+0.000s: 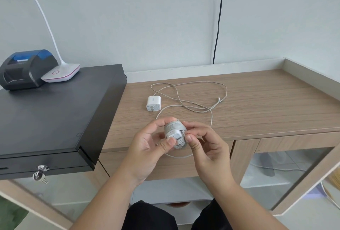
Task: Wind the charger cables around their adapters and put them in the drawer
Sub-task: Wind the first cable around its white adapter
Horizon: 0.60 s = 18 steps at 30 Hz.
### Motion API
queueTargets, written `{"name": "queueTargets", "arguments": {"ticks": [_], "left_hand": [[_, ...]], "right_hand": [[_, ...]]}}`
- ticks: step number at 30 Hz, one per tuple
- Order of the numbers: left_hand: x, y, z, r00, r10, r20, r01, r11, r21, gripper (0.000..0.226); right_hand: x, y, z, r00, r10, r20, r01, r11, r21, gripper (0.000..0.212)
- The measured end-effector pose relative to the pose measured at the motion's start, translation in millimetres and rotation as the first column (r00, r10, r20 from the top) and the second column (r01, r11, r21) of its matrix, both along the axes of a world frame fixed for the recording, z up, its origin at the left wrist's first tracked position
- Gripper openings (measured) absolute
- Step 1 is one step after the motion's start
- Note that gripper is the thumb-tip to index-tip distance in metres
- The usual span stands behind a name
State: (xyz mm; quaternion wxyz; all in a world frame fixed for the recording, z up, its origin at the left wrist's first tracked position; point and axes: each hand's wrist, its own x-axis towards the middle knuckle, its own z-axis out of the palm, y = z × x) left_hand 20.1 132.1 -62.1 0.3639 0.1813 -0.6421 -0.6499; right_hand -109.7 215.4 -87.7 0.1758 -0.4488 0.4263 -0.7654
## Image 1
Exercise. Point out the black cash drawer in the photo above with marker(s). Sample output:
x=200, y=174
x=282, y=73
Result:
x=53, y=121

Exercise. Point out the person's right thumb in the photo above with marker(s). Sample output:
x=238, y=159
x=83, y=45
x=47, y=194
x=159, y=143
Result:
x=193, y=144

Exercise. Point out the black and blue receipt printer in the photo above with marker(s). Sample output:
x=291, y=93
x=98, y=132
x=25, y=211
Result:
x=25, y=69

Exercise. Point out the person's black trousers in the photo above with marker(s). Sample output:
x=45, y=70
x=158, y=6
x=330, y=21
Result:
x=148, y=218

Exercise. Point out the wooden cabinet counter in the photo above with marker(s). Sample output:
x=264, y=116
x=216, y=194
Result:
x=265, y=99

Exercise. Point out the white wall charger adapter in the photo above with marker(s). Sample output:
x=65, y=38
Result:
x=153, y=103

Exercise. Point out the silver drawer keys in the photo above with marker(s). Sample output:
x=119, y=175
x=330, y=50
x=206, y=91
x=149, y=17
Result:
x=40, y=174

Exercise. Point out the white gooseneck desk lamp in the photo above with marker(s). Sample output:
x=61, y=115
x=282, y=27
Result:
x=62, y=72

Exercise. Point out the brown round stool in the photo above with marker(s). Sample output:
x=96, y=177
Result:
x=178, y=204

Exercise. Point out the person's left thumb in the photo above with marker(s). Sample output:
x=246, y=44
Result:
x=166, y=146

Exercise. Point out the person's right forearm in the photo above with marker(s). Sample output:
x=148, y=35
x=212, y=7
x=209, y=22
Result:
x=247, y=206

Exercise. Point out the person's left forearm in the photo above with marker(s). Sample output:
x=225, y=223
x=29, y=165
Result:
x=106, y=203

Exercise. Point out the glass cabinet door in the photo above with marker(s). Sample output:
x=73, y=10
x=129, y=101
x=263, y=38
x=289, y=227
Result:
x=305, y=174

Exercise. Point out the person's left hand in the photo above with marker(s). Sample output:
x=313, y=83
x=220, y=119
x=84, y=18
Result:
x=139, y=155

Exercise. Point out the green fabric object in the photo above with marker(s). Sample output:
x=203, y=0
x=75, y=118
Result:
x=12, y=215

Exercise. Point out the person's right hand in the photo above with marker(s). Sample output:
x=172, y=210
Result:
x=212, y=158

